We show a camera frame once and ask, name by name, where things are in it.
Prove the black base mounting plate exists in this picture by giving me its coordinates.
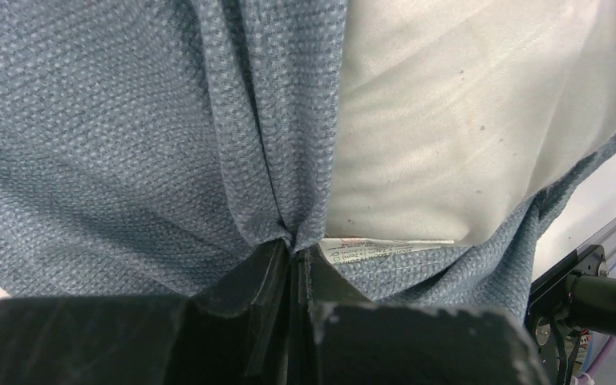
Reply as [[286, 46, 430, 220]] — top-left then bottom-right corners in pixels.
[[524, 245, 606, 384]]

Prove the patchwork green beige pillowcase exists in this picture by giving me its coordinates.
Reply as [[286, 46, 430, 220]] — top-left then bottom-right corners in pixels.
[[0, 1, 616, 318]]

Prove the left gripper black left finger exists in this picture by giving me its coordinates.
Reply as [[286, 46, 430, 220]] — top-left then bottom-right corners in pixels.
[[0, 241, 289, 384]]

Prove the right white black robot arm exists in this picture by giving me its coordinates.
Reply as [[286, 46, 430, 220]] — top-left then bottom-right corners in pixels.
[[566, 275, 616, 337]]

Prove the white pillow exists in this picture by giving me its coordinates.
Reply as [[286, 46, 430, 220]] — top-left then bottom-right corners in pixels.
[[320, 1, 616, 263]]

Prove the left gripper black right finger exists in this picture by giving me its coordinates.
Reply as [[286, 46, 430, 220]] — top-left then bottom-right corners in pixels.
[[294, 248, 549, 384]]

